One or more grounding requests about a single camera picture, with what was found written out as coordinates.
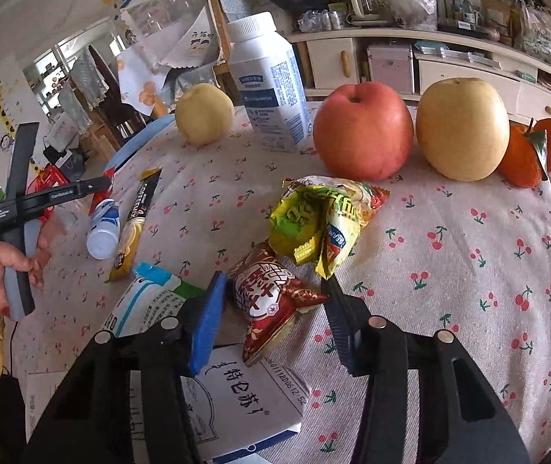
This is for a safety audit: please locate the clear plastic bag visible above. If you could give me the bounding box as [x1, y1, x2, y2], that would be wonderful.
[386, 0, 439, 31]

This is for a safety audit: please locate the small yellow pear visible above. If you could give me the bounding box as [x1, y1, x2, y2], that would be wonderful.
[175, 83, 235, 146]

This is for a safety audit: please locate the red snack wrapper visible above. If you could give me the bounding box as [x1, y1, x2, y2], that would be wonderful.
[227, 242, 329, 367]

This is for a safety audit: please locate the red apple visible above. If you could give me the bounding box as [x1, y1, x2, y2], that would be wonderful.
[313, 82, 415, 181]

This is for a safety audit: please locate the small white drink bottle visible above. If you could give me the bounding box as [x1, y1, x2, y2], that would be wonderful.
[86, 198, 122, 260]

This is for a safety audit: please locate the giraffe wall sticker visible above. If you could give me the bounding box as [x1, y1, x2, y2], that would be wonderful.
[0, 80, 20, 155]

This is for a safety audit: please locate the yellow coffee sachet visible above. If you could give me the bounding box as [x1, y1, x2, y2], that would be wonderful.
[107, 168, 163, 283]

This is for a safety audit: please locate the cherry print tablecloth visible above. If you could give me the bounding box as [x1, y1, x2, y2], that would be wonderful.
[12, 101, 551, 464]

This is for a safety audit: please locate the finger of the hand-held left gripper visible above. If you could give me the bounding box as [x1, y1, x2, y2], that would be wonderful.
[80, 176, 113, 196]

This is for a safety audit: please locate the tall white plastic bottle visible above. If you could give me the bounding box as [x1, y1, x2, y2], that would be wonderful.
[226, 12, 311, 153]

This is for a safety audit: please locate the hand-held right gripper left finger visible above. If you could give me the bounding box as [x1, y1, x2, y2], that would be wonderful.
[21, 271, 229, 464]

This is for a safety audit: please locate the orange tangerine with leaf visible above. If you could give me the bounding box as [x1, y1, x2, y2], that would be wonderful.
[498, 118, 549, 189]

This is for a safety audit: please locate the white green wipes packet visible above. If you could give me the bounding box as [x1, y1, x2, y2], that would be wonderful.
[104, 262, 206, 339]

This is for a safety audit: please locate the white milk carton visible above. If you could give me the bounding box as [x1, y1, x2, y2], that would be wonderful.
[179, 345, 312, 462]

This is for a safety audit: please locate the large yellow pear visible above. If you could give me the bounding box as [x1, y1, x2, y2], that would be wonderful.
[416, 77, 510, 183]

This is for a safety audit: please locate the yellow green snack wrapper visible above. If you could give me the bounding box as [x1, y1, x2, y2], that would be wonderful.
[268, 175, 391, 280]

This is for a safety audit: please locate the white television cabinet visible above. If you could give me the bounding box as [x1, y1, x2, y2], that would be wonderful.
[285, 24, 551, 142]

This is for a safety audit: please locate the glass kettle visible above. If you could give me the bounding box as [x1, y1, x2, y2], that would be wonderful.
[348, 0, 392, 22]

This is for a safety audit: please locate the wooden chair with towel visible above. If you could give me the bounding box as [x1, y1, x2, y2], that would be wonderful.
[205, 0, 257, 100]

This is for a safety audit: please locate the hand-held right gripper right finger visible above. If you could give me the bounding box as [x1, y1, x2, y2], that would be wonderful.
[321, 275, 532, 464]

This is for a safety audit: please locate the blue stool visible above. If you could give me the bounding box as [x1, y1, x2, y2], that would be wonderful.
[104, 115, 177, 175]

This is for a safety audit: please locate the printed mesh food cover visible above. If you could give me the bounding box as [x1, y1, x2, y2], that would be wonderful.
[116, 0, 220, 107]

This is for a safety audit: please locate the pink storage box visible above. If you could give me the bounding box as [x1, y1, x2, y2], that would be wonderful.
[367, 43, 415, 95]

